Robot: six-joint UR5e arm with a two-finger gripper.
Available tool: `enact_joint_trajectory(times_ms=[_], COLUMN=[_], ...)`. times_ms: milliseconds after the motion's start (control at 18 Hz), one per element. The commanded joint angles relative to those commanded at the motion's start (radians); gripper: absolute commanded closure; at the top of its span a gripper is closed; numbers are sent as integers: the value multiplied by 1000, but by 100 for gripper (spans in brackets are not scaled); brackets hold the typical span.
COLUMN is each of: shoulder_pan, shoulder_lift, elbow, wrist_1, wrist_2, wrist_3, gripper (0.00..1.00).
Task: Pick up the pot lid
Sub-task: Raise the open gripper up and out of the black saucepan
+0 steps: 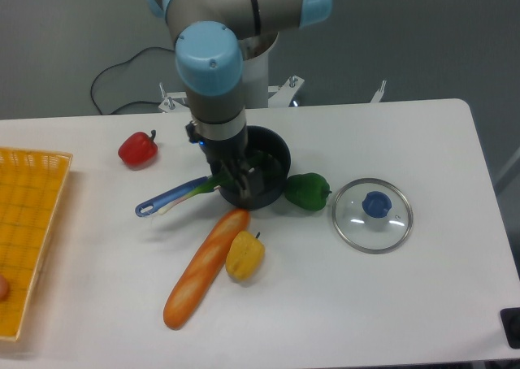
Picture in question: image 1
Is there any glass pot lid blue knob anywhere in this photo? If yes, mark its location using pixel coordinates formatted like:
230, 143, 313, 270
331, 178, 414, 254

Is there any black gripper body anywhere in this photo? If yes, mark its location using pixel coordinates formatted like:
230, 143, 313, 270
185, 119, 248, 174

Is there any green bell pepper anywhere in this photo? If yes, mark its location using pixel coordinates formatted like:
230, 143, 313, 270
284, 172, 332, 211

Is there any dark blue saucepan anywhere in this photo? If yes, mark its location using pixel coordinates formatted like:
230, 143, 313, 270
135, 125, 291, 218

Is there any orange baguette bread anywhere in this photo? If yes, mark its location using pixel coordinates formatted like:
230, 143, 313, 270
162, 209, 250, 330

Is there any yellow woven basket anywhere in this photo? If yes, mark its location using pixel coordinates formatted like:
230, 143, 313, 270
1, 147, 73, 341

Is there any yellow bell pepper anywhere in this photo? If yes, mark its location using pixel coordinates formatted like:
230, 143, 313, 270
225, 231, 265, 282

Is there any black device at table corner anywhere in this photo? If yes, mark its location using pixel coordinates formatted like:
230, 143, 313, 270
500, 307, 520, 349

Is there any green spring onion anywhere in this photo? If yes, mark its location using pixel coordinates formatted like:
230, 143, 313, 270
135, 150, 284, 217

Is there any black cable on floor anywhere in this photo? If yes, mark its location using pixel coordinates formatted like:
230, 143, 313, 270
89, 46, 176, 116

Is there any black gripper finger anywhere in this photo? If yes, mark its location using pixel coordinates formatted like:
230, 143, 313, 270
239, 163, 264, 206
219, 159, 238, 189

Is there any red bell pepper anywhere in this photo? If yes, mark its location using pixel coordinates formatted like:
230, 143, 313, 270
118, 129, 158, 167

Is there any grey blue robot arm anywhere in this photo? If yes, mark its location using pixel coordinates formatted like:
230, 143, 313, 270
146, 0, 332, 210

